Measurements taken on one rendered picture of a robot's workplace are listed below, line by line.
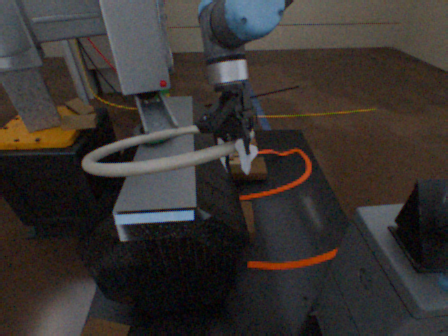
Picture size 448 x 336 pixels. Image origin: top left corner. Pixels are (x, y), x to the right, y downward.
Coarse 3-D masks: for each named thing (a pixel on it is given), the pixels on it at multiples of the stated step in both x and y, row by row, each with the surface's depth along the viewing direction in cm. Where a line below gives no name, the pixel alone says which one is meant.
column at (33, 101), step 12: (12, 72) 140; (24, 72) 142; (36, 72) 145; (12, 84) 142; (24, 84) 145; (36, 84) 148; (12, 96) 145; (24, 96) 148; (36, 96) 151; (48, 96) 155; (24, 108) 151; (36, 108) 154; (48, 108) 158; (24, 120) 154; (36, 120) 158; (48, 120) 161; (60, 120) 165
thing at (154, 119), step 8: (136, 96) 120; (160, 96) 120; (136, 104) 121; (144, 104) 123; (152, 104) 123; (160, 104) 123; (144, 112) 116; (152, 112) 116; (160, 112) 116; (168, 112) 107; (144, 120) 101; (152, 120) 110; (160, 120) 110; (168, 120) 110; (144, 128) 96; (152, 128) 105; (160, 128) 104; (168, 128) 104; (176, 128) 98; (176, 136) 100
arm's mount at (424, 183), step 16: (416, 192) 80; (432, 192) 79; (416, 208) 80; (432, 208) 79; (400, 224) 88; (416, 224) 81; (432, 224) 79; (400, 240) 89; (416, 240) 81; (432, 240) 78; (416, 256) 81; (432, 256) 78; (416, 272) 81; (432, 272) 81
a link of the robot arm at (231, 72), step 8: (216, 64) 55; (224, 64) 54; (232, 64) 54; (240, 64) 55; (208, 72) 58; (216, 72) 55; (224, 72) 55; (232, 72) 55; (240, 72) 56; (216, 80) 56; (224, 80) 55; (232, 80) 55; (240, 80) 56
